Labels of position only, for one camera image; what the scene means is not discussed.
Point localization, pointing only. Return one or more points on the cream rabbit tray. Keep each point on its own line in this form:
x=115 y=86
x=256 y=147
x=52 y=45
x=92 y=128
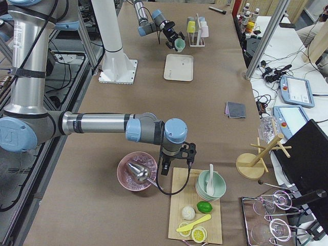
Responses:
x=178 y=67

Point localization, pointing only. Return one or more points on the blue teach pendant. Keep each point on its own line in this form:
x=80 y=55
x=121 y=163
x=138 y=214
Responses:
x=290 y=119
x=296 y=91

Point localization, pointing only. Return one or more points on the metal ice scoop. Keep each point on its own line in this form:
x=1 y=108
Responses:
x=141 y=173

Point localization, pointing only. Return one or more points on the mint green cup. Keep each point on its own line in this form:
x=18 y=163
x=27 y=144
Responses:
x=179 y=44

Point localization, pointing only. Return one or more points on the green lime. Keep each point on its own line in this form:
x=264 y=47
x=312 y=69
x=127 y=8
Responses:
x=204 y=207

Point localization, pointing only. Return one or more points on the grey cup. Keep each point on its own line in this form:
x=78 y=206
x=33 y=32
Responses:
x=190 y=18

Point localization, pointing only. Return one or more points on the aluminium frame post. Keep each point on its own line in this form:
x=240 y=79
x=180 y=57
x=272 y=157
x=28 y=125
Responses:
x=272 y=25

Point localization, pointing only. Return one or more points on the yellow cup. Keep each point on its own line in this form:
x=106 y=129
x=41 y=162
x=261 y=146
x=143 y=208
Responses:
x=191 y=27

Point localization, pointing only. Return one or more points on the white wire cup rack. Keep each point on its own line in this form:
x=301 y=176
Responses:
x=195 y=39

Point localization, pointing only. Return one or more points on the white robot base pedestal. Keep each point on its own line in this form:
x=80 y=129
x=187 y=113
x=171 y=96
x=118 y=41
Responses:
x=117 y=68

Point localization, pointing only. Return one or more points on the pink cup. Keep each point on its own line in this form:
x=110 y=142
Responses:
x=204 y=32

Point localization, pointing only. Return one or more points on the metal tube black cap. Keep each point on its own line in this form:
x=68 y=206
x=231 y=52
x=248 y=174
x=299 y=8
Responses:
x=217 y=10

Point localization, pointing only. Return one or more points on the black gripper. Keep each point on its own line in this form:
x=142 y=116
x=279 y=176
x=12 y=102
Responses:
x=170 y=33
x=168 y=158

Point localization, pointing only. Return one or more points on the yellow plastic knife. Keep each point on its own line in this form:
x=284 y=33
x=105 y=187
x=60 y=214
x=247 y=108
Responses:
x=190 y=226

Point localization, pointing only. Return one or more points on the pink ice bowl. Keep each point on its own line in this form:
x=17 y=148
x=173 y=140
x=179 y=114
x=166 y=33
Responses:
x=127 y=180

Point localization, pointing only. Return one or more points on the light blue cup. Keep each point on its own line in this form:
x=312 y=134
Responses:
x=201 y=19

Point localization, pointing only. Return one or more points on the wooden mug tree stand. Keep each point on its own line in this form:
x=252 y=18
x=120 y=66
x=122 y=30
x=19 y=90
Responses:
x=252 y=166

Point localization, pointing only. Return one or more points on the black wire glass rack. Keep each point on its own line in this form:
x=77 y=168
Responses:
x=279 y=228

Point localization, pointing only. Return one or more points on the white ceramic spoon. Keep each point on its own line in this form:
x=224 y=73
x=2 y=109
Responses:
x=210 y=185

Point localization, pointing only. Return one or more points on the wooden cutting board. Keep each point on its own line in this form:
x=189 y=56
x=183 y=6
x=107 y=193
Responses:
x=189 y=197

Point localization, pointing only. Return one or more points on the white steamed bun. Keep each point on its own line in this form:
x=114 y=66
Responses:
x=188 y=213

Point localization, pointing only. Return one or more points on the grey folded cloth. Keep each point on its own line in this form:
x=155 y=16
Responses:
x=235 y=110

